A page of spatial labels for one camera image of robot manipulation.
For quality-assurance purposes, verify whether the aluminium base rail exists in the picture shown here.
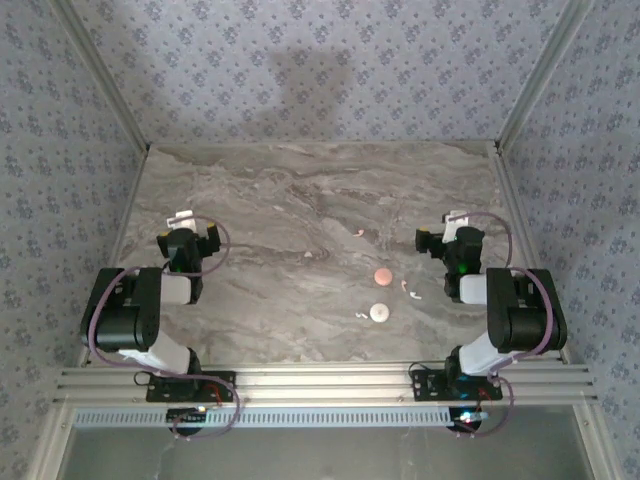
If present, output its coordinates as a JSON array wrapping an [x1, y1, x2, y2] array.
[[54, 363, 599, 404]]

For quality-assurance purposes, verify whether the aluminium side rail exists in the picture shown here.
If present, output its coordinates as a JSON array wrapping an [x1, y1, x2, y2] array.
[[492, 147, 574, 366]]

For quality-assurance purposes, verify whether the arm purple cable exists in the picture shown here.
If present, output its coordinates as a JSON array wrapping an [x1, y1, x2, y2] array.
[[82, 214, 242, 442], [452, 212, 561, 441]]

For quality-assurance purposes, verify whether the grey metal panel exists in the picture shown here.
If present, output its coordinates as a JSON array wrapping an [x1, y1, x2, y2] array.
[[59, 427, 596, 480]]

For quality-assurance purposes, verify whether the aluminium frame leg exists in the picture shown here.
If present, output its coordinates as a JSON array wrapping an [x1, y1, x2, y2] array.
[[572, 402, 624, 480], [29, 402, 76, 480]]

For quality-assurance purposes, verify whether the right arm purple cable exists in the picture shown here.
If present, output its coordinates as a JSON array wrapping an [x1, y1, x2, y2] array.
[[452, 212, 561, 441]]

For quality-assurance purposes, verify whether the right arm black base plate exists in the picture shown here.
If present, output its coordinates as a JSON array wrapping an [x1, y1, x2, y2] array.
[[410, 367, 504, 403]]

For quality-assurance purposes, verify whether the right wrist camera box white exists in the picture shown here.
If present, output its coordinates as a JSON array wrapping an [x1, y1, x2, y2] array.
[[442, 209, 471, 241]]

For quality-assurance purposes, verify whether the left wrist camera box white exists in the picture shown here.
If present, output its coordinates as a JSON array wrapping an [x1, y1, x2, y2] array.
[[167, 209, 197, 232]]

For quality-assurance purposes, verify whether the grey slotted cable duct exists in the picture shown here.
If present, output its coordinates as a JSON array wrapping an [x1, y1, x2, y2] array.
[[72, 405, 461, 430]]

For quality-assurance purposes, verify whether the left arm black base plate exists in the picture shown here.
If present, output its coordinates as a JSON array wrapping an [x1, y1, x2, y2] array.
[[145, 370, 237, 402]]

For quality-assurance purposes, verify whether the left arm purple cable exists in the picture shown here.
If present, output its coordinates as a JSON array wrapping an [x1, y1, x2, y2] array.
[[82, 214, 242, 442]]

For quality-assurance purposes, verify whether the aluminium corner post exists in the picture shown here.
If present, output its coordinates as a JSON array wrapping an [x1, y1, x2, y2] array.
[[494, 0, 596, 154], [49, 0, 152, 152]]

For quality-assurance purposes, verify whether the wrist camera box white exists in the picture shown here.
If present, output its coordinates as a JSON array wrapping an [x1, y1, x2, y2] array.
[[167, 209, 197, 232], [442, 209, 471, 241]]

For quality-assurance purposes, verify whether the black controller board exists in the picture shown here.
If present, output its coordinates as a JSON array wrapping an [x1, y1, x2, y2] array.
[[167, 407, 209, 436], [447, 407, 489, 434]]

